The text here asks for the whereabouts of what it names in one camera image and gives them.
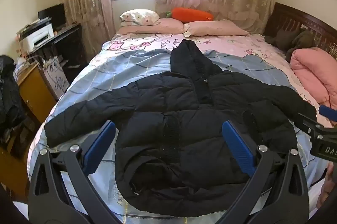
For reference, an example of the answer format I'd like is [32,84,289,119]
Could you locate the floral pillow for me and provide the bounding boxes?
[118,9,160,27]

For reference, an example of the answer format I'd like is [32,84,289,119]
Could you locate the black monitor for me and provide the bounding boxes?
[37,3,66,30]

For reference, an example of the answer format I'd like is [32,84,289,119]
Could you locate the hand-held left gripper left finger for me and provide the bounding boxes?
[28,120,124,224]

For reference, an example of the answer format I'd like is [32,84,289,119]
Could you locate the orange carrot plush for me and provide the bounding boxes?
[159,7,214,23]

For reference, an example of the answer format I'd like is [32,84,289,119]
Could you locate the black desk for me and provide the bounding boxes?
[28,23,88,84]

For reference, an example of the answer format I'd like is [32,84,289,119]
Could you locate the dark green clothes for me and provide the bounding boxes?
[265,29,316,62]

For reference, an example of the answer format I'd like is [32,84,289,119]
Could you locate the person's right hand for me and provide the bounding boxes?
[316,162,336,210]

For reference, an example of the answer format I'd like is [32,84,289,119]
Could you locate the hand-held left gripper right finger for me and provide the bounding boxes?
[222,120,310,224]

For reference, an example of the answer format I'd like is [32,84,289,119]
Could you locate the floral gift bag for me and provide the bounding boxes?
[39,56,71,100]

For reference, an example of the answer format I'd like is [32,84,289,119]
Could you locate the black clothes pile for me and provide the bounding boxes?
[0,54,27,160]

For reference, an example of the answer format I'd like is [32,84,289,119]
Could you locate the dark wooden headboard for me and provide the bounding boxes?
[264,2,337,61]

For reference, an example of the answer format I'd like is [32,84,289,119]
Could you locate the blue plaid bed sheet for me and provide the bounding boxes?
[28,48,327,224]

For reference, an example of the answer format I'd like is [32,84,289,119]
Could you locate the wooden cabinet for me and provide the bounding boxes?
[16,61,58,125]

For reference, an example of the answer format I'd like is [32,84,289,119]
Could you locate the black puffer jacket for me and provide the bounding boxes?
[44,39,325,218]

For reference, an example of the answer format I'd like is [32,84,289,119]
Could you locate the pink pillow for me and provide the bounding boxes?
[183,19,249,37]
[117,18,185,35]

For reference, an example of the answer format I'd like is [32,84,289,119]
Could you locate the folded pink quilt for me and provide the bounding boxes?
[290,46,337,112]

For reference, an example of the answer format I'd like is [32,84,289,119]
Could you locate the white printer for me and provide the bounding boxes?
[19,17,55,53]

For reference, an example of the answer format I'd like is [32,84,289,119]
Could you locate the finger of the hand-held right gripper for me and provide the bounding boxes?
[318,105,337,122]
[297,112,325,141]

